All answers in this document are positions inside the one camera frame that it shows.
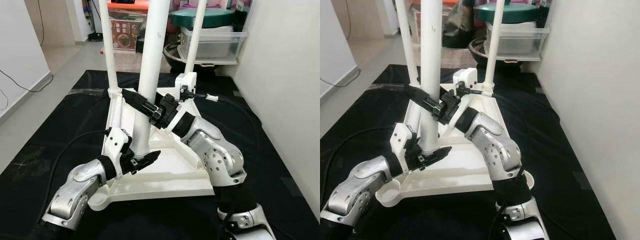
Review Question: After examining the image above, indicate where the clear plastic storage box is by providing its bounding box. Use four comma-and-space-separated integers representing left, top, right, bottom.
177, 26, 248, 63
484, 22, 551, 58

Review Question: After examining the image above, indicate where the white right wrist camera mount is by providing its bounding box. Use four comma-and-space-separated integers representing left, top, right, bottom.
452, 67, 481, 126
167, 72, 198, 131

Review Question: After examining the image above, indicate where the black tablecloth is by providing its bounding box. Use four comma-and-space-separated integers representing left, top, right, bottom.
320, 64, 618, 240
0, 69, 320, 240

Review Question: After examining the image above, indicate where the black wok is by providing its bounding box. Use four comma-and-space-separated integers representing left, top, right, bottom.
469, 39, 526, 66
162, 44, 221, 71

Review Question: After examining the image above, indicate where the storage box with orange lid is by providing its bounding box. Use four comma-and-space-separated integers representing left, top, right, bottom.
107, 0, 151, 53
410, 0, 461, 48

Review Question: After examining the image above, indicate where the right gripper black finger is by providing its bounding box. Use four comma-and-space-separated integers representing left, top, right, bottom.
405, 85, 443, 116
121, 89, 161, 121

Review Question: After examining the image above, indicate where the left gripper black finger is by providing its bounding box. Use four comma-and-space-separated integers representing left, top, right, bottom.
422, 145, 453, 169
132, 150, 162, 171

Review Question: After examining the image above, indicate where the black plastic bag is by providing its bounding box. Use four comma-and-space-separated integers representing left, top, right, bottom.
442, 0, 476, 49

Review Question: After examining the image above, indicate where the black wall cable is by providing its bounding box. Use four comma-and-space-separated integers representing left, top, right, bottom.
0, 67, 55, 111
320, 67, 361, 88

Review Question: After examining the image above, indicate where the beige low platform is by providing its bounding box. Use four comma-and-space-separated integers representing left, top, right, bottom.
442, 47, 486, 68
112, 50, 168, 71

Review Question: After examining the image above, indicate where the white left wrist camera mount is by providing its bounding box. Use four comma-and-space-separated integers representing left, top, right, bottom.
391, 122, 418, 171
102, 127, 132, 173

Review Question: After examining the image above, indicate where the green pot lid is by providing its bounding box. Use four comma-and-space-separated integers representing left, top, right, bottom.
475, 2, 538, 24
171, 7, 236, 29

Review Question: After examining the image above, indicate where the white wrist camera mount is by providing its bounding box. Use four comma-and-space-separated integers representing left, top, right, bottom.
167, 72, 198, 131
102, 127, 132, 173
391, 122, 418, 171
452, 67, 481, 126

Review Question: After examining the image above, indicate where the white plastic children table top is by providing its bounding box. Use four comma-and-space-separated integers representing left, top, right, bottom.
375, 82, 535, 208
87, 87, 246, 211

